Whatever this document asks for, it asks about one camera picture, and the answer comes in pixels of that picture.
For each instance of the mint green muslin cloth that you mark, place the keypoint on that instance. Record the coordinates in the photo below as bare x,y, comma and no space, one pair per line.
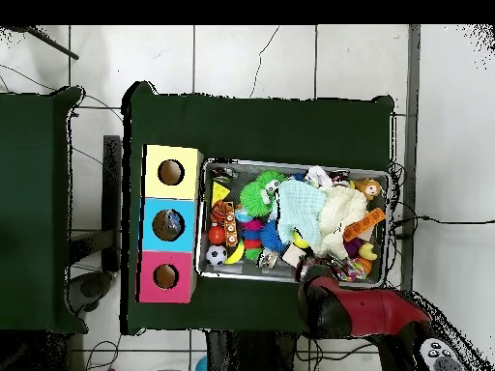
302,209

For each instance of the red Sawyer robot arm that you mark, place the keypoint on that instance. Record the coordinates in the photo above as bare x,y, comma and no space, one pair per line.
379,313

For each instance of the wooden box with three holes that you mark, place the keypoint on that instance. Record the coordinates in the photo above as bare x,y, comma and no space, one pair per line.
186,224

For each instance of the shallow clear mesh bin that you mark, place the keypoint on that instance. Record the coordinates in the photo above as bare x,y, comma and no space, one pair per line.
384,232

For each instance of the large green spiky ball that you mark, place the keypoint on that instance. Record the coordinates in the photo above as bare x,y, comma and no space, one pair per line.
257,199

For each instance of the yellow cheese wedge toy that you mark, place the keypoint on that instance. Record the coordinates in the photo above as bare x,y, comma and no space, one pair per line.
220,192

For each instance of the small green spiky ball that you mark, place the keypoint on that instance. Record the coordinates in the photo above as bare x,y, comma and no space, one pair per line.
272,178

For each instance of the small red ball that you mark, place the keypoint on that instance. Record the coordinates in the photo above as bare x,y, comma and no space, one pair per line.
216,235

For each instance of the small soccer ball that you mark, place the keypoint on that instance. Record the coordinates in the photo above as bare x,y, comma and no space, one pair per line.
217,255

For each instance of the cream muslin cloth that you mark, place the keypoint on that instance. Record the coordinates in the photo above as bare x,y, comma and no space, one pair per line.
340,216

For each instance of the orange plastic toy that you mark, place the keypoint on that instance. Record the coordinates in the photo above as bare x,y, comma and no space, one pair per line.
363,225

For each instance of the small brown plush doll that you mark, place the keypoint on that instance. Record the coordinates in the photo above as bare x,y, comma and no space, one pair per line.
371,188

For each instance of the green cloth side table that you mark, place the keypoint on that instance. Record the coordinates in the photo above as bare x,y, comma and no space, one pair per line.
39,232

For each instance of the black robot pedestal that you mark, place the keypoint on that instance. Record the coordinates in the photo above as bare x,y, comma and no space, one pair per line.
247,355

